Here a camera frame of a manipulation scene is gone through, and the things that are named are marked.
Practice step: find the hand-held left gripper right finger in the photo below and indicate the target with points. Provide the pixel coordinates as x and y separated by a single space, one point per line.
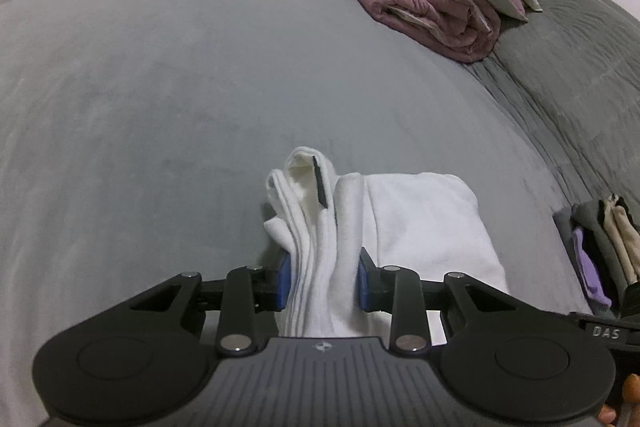
364 284

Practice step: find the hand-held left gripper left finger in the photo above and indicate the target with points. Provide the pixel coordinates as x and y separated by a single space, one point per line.
284 284

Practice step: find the plain white garment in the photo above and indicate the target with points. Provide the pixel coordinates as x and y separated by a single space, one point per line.
315 247

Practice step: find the white printed sweatshirt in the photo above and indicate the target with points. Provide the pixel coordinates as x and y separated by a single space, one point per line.
425 227

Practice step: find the stack of folded clothes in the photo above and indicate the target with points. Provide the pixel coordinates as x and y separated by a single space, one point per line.
600 247

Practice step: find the person's right hand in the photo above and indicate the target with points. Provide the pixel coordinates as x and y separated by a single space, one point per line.
631 389

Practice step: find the grey bed sheet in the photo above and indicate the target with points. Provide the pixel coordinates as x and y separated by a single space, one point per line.
150 107

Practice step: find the grey quilted blanket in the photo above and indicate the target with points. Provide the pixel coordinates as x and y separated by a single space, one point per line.
575 82

